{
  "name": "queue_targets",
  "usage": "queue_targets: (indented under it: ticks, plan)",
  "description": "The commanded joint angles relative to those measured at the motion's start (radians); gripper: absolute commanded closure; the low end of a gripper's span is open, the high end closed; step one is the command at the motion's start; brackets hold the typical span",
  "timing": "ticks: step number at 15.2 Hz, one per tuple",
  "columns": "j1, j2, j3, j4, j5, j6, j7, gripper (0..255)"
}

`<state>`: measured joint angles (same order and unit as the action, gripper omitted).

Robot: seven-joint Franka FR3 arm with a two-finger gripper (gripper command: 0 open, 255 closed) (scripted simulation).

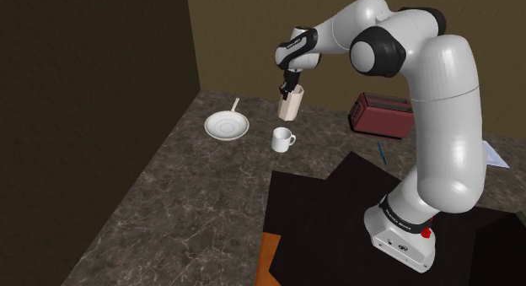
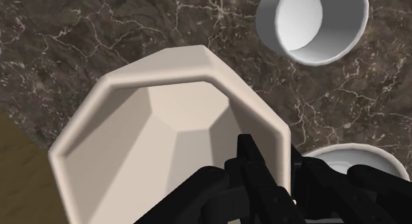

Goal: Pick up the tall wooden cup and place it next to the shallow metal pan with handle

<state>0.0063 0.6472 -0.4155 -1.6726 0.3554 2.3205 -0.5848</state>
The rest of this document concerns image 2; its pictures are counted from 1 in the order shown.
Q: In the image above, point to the white round bowl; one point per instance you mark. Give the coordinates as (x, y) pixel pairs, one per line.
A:
(347, 155)

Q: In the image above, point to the white round cup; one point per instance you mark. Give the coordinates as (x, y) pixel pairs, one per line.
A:
(299, 20)

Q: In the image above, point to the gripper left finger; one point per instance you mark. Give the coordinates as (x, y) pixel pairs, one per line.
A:
(254, 178)

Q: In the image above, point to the beige octagonal bowl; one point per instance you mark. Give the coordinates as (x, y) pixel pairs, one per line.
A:
(135, 136)

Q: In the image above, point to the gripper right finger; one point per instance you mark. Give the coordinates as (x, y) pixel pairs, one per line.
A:
(325, 188)

